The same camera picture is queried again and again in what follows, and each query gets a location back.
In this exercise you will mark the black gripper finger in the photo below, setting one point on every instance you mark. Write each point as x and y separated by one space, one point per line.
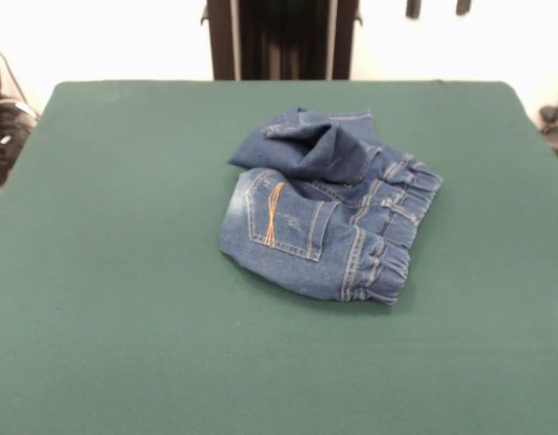
463 6
413 8

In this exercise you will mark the blue denim jeans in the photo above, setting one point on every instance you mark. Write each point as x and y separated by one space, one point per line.
306 226

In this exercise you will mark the black floor device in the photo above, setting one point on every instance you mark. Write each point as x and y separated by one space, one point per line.
551 113

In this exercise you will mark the dark green table cloth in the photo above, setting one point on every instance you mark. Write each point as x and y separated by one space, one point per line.
125 272

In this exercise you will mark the black equipment pile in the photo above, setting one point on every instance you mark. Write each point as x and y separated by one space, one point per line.
7 136

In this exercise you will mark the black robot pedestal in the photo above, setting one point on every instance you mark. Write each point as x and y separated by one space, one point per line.
283 41

